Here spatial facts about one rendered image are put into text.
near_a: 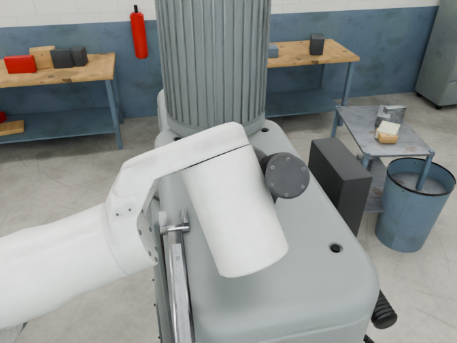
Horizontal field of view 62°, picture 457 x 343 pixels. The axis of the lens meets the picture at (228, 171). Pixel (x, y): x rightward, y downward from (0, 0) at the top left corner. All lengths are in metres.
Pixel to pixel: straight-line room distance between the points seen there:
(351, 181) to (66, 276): 0.73
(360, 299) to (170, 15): 0.49
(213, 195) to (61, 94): 4.84
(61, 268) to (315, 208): 0.36
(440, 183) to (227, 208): 3.09
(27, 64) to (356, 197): 3.86
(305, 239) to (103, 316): 2.41
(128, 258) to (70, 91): 4.79
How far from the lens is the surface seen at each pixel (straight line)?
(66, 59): 4.38
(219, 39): 0.63
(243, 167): 0.30
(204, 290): 0.45
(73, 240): 0.32
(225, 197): 0.30
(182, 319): 0.42
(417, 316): 3.00
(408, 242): 3.29
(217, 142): 0.30
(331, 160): 0.98
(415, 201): 3.00
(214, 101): 0.66
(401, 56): 6.02
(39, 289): 0.33
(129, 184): 0.30
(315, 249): 0.50
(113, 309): 2.85
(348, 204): 0.98
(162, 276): 1.25
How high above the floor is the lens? 2.24
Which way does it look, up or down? 35 degrees down
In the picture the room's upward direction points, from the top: straight up
